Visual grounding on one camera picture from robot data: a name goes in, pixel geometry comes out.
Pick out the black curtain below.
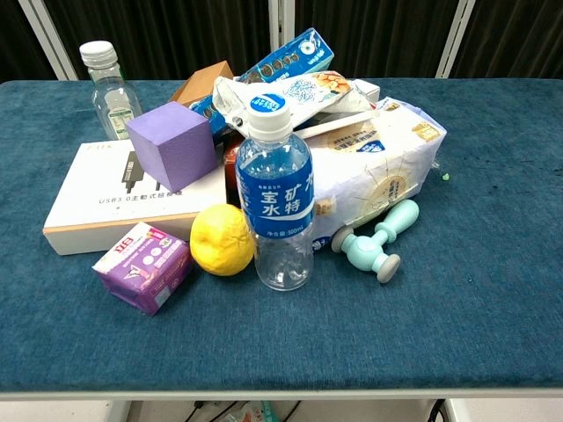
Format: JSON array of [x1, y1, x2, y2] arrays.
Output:
[[0, 0, 563, 83]]

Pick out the colourful packet under table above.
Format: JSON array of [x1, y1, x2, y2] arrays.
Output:
[[219, 400, 282, 422]]

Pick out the blue velvet table cloth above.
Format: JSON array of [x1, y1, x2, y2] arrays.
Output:
[[0, 78, 563, 394]]

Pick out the white snack bag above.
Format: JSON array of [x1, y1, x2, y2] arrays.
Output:
[[212, 70, 377, 138]]

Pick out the dark red box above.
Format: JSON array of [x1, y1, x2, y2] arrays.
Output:
[[223, 134, 245, 208]]

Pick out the purple foam cube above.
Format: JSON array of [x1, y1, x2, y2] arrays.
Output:
[[125, 101, 219, 193]]

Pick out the yellow lemon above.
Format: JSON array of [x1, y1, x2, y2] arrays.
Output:
[[189, 203, 256, 277]]

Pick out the clear bottle white cap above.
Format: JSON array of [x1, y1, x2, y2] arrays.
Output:
[[78, 40, 143, 142]]

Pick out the white partition frame post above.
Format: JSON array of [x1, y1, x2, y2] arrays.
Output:
[[17, 0, 79, 81], [435, 0, 477, 79], [267, 0, 296, 79]]

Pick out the white flat box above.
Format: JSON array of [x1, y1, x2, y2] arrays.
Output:
[[347, 78, 382, 105]]

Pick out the purple sanitary pad pack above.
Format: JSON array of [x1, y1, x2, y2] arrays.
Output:
[[91, 221, 194, 317]]

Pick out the blue label water bottle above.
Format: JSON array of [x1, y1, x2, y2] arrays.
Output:
[[235, 92, 316, 292]]

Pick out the white USB hub box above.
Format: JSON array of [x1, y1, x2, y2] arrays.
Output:
[[42, 140, 228, 257]]

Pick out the brown cardboard box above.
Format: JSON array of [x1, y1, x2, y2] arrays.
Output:
[[168, 60, 236, 108]]

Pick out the blue Oreo cookie box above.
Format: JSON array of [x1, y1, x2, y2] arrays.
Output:
[[189, 27, 335, 138]]

